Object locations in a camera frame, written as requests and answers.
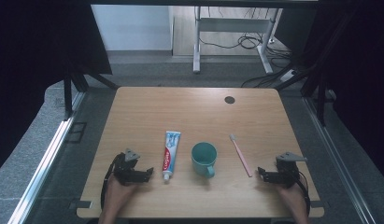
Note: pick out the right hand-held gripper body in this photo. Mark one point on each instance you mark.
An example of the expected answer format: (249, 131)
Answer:
(287, 171)

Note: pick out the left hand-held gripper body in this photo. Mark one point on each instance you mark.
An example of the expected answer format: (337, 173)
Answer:
(125, 172)

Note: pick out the pink toothbrush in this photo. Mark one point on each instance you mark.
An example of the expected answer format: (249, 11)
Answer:
(241, 155)

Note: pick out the white and blue toothpaste tube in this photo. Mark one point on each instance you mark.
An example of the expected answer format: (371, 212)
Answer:
(171, 154)

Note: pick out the person's left hand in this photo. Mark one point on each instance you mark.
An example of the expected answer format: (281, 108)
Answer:
(118, 191)

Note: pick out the person's right hand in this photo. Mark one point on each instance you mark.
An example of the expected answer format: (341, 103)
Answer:
(291, 194)

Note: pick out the black metal stand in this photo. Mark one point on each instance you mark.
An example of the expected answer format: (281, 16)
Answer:
(320, 105)
(67, 99)

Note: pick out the white power strip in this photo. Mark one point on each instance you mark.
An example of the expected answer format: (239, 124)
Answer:
(287, 75)

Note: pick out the black curtain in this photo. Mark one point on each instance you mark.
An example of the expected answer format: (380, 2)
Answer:
(31, 62)
(361, 62)

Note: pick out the aluminium floor rail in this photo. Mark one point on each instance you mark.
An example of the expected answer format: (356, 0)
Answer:
(339, 158)
(40, 171)

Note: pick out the white metal desk frame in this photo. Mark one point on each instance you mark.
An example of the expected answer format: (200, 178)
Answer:
(233, 25)

